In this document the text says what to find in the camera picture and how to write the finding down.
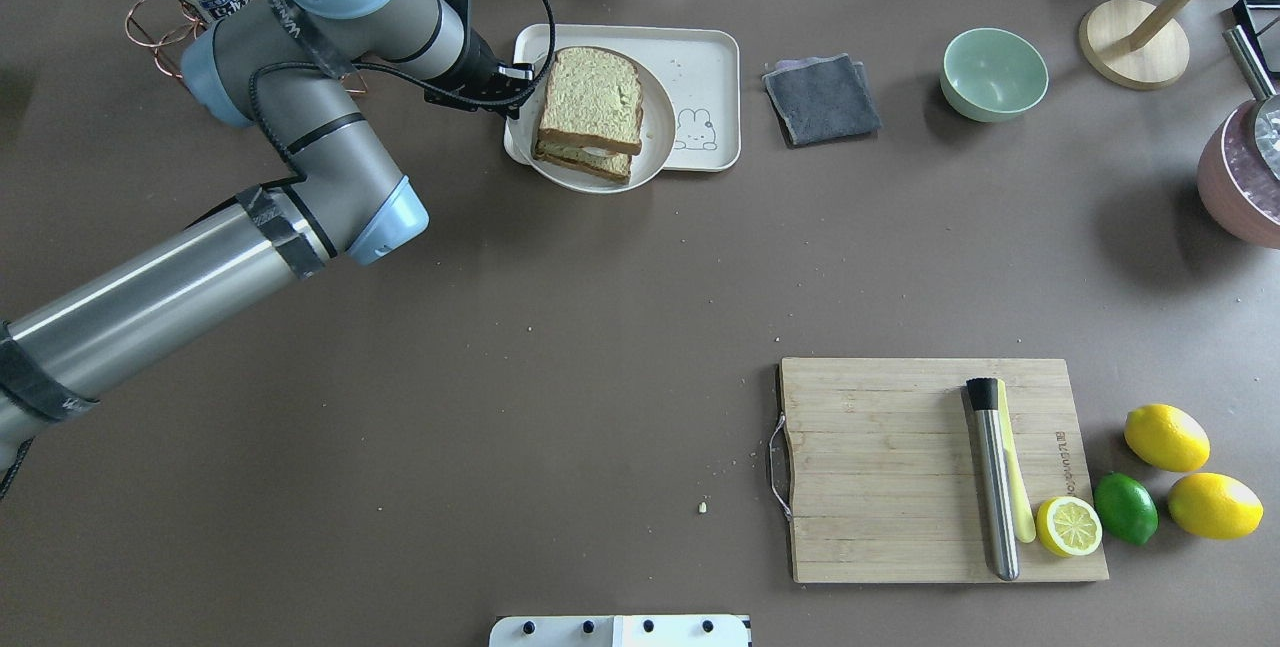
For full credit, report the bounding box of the whole lemon lower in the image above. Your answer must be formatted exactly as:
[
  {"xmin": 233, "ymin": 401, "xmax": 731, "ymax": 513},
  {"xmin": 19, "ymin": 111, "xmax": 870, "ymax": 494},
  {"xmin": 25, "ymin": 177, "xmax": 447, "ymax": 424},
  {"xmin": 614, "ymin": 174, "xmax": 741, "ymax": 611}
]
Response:
[{"xmin": 1167, "ymin": 471, "xmax": 1265, "ymax": 541}]

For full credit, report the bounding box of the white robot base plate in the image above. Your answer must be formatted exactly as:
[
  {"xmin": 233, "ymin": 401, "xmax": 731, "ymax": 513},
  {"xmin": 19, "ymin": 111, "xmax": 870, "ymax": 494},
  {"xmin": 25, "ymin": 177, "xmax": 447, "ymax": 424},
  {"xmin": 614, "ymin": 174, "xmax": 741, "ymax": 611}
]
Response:
[{"xmin": 488, "ymin": 614, "xmax": 753, "ymax": 646}]

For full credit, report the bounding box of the black box at table edge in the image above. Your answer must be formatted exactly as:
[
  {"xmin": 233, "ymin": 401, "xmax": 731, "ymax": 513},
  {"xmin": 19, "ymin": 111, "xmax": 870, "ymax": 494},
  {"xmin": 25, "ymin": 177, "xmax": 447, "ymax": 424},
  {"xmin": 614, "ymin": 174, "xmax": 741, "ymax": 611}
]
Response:
[{"xmin": 1231, "ymin": 0, "xmax": 1279, "ymax": 45}]

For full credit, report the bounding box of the wooden stand with round base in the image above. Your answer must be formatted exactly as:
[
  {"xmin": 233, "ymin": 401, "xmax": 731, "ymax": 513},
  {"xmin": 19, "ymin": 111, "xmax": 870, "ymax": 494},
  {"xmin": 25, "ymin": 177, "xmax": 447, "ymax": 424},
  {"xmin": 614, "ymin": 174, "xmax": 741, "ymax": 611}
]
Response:
[{"xmin": 1076, "ymin": 0, "xmax": 1190, "ymax": 90}]

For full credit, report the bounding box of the yellow knife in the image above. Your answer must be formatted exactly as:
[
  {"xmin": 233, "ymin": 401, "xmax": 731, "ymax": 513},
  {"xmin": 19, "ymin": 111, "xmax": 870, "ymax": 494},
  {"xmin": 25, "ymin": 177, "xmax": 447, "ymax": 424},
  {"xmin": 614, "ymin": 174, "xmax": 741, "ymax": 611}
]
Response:
[{"xmin": 996, "ymin": 378, "xmax": 1037, "ymax": 543}]

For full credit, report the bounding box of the bamboo cutting board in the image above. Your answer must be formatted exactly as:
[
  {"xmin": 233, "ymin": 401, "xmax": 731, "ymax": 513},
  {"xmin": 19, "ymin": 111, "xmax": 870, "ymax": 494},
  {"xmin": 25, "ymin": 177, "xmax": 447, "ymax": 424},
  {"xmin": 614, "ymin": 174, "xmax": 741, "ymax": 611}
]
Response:
[{"xmin": 780, "ymin": 357, "xmax": 1093, "ymax": 584}]

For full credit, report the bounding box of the green lime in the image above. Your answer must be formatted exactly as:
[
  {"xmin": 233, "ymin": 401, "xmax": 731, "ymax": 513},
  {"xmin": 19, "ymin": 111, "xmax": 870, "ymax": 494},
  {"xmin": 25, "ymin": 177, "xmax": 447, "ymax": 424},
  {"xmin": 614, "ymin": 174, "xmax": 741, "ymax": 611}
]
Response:
[{"xmin": 1093, "ymin": 471, "xmax": 1158, "ymax": 546}]

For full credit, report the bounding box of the fried egg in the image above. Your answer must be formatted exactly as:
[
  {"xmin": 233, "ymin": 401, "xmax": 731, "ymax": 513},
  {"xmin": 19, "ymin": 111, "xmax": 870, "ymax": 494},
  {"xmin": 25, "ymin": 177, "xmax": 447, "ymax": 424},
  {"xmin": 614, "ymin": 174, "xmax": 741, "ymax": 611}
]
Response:
[{"xmin": 580, "ymin": 147, "xmax": 625, "ymax": 160}]

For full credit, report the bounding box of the mint green bowl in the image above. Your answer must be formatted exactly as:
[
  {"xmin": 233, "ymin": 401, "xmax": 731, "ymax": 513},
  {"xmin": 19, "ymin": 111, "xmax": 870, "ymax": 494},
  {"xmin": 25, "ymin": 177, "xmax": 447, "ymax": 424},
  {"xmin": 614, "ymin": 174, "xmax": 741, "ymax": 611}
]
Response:
[{"xmin": 940, "ymin": 27, "xmax": 1050, "ymax": 123}]

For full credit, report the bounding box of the cream rabbit tray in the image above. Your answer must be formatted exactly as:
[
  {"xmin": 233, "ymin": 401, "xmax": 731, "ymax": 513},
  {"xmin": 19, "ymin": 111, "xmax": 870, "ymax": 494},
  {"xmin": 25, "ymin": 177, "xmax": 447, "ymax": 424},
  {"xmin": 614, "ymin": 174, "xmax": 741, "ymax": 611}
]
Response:
[{"xmin": 503, "ymin": 24, "xmax": 741, "ymax": 177}]

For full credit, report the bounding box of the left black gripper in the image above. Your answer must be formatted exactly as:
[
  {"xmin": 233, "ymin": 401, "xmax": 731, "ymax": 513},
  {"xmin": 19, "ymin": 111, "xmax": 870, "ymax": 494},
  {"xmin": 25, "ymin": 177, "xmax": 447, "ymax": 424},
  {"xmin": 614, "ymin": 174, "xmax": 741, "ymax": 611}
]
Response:
[{"xmin": 425, "ymin": 29, "xmax": 538, "ymax": 119}]

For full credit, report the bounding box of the steel muddler black tip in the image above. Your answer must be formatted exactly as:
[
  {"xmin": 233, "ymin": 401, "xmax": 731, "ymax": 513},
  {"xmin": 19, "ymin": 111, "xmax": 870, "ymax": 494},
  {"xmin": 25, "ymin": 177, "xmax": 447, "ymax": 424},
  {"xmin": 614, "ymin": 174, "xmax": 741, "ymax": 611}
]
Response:
[{"xmin": 965, "ymin": 377, "xmax": 1020, "ymax": 582}]

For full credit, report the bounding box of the grey folded cloth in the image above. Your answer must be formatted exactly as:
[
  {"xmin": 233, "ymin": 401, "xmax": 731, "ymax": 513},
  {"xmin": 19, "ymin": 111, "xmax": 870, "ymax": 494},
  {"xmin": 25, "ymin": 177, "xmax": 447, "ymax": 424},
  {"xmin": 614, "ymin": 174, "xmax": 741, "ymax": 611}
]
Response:
[{"xmin": 762, "ymin": 53, "xmax": 883, "ymax": 147}]

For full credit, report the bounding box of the pink ice bucket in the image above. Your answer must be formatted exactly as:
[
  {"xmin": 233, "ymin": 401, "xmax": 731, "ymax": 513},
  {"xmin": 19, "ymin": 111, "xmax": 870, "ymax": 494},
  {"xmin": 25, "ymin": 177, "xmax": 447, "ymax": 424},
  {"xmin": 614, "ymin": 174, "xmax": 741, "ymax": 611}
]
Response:
[{"xmin": 1196, "ymin": 100, "xmax": 1279, "ymax": 250}]

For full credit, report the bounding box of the whole lemon upper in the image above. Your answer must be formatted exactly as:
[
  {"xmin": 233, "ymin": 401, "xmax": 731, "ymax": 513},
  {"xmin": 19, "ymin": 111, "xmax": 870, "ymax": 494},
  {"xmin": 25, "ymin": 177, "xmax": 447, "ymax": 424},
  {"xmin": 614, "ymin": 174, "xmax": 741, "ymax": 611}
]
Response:
[{"xmin": 1124, "ymin": 404, "xmax": 1211, "ymax": 473}]

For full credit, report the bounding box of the bread slice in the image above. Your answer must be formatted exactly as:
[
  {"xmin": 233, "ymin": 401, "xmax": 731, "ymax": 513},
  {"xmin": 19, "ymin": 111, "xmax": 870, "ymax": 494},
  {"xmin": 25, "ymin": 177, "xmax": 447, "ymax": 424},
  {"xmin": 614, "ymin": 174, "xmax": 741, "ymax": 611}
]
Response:
[
  {"xmin": 532, "ymin": 138, "xmax": 632, "ymax": 184},
  {"xmin": 538, "ymin": 46, "xmax": 643, "ymax": 156}
]

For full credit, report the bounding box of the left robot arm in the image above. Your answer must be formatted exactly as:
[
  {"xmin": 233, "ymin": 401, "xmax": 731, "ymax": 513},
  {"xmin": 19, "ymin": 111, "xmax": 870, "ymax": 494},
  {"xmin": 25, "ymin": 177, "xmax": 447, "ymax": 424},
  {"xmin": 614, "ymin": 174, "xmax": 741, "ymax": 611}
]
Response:
[{"xmin": 3, "ymin": 0, "xmax": 538, "ymax": 509}]

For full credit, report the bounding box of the copper wire bottle rack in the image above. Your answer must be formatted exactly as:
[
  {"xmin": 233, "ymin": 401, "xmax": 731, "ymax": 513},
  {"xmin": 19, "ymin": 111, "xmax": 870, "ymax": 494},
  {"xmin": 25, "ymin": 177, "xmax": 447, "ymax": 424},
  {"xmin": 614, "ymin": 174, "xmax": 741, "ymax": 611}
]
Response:
[{"xmin": 125, "ymin": 0, "xmax": 371, "ymax": 117}]

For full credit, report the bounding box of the half lemon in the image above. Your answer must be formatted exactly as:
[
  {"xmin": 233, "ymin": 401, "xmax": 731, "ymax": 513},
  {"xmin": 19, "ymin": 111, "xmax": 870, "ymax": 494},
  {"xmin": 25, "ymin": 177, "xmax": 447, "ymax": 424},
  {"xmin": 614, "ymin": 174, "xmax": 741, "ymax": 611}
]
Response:
[{"xmin": 1036, "ymin": 495, "xmax": 1103, "ymax": 559}]

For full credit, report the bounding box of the whole lemon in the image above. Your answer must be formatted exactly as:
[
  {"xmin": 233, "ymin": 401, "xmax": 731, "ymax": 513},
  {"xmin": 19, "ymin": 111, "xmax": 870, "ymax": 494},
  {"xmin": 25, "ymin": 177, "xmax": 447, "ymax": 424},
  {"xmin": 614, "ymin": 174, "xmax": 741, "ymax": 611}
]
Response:
[
  {"xmin": 1124, "ymin": 404, "xmax": 1211, "ymax": 473},
  {"xmin": 1167, "ymin": 471, "xmax": 1265, "ymax": 541}
]

